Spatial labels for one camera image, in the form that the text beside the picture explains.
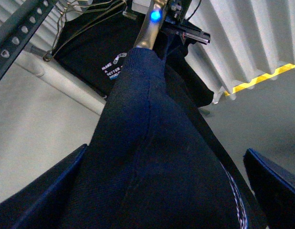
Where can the hanging black t-shirt slogan print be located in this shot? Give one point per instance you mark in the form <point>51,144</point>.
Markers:
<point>97,56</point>

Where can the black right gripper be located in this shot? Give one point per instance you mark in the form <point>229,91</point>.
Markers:
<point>176,22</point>

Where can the metal wire hanger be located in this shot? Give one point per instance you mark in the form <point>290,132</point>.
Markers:
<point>79,16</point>

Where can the yellow black floor tape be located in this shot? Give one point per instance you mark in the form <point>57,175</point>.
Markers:
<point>260,78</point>

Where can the perforated black metal beam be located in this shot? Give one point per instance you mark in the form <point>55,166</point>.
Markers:
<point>19,28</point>

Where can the black t-shirt humanoid print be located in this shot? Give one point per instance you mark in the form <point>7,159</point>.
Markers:
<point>150,148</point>

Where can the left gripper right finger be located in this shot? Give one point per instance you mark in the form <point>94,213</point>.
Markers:
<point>274,188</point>

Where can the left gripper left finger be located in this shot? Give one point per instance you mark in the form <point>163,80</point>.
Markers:
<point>40,204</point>

